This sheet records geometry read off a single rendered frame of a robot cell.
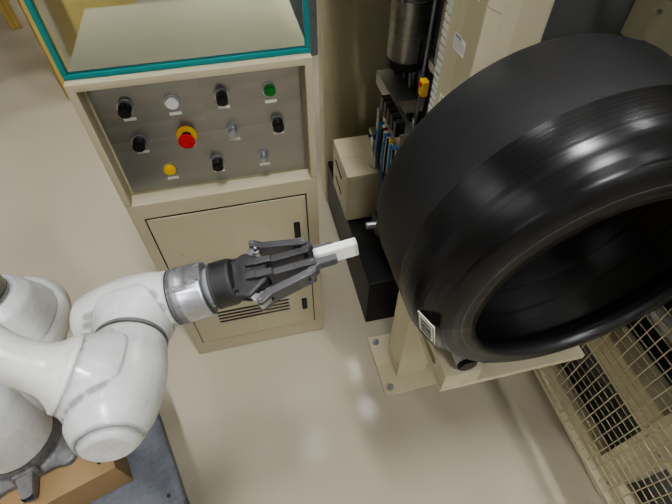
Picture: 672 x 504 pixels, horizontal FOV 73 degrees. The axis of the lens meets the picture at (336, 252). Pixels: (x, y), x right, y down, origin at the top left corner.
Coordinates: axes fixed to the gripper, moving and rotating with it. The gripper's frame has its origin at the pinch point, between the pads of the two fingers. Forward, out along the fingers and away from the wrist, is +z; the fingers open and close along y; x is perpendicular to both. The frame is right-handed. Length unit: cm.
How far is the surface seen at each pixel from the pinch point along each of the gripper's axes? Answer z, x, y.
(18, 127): -173, 99, 250
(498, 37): 38.3, -11.9, 27.2
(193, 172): -31, 25, 61
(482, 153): 22.6, -13.2, -0.9
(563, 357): 46, 52, -9
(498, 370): 30, 49, -8
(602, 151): 33.5, -16.4, -9.2
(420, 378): 23, 128, 24
